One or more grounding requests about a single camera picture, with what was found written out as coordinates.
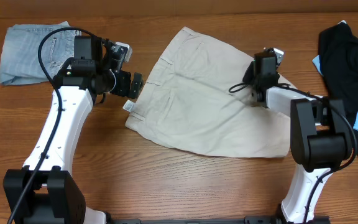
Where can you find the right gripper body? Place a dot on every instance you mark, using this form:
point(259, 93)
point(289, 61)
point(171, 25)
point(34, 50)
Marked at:
point(252, 77)

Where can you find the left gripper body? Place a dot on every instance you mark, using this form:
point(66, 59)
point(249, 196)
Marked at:
point(127, 83)

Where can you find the beige khaki shorts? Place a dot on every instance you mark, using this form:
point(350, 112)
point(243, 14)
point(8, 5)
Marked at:
point(186, 104)

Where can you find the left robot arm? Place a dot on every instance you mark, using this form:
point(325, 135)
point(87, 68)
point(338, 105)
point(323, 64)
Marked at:
point(43, 190)

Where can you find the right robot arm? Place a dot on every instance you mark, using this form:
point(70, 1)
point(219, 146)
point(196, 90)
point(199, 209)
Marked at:
point(322, 141)

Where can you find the black garment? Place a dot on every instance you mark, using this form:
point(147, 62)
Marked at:
point(338, 57)

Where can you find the folded light blue jeans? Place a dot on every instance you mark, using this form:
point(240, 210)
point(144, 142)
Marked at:
point(19, 59)

